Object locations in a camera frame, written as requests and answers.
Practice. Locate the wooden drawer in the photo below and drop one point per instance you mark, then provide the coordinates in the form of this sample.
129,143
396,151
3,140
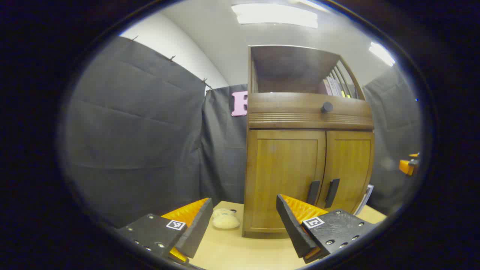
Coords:
285,105

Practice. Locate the wooden cabinet door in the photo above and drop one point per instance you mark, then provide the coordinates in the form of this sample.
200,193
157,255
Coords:
348,161
281,172

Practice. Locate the brown spine book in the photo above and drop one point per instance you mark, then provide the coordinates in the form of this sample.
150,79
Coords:
327,87

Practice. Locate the large ceiling light panel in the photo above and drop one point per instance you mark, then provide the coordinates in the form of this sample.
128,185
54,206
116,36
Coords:
273,15

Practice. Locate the small ceiling light panel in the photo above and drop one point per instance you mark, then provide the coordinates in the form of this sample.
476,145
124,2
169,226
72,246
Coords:
382,52

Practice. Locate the black drawer knob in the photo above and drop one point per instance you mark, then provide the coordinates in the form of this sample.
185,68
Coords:
327,107

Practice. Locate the cream plush toy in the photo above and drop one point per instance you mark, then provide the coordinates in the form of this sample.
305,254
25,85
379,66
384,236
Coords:
226,220

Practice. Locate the grey spine book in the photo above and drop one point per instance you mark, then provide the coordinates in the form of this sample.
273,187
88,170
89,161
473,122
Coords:
337,85
332,86

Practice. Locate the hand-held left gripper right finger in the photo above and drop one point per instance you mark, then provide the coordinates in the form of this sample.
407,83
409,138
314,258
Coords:
290,228

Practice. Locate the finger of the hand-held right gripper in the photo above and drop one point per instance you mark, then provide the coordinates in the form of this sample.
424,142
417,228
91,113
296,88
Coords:
408,165

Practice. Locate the wooden double-door shoe cabinet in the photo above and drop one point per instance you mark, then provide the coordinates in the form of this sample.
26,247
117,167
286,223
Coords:
292,71

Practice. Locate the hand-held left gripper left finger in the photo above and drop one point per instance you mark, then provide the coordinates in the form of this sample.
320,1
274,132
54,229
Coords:
198,228

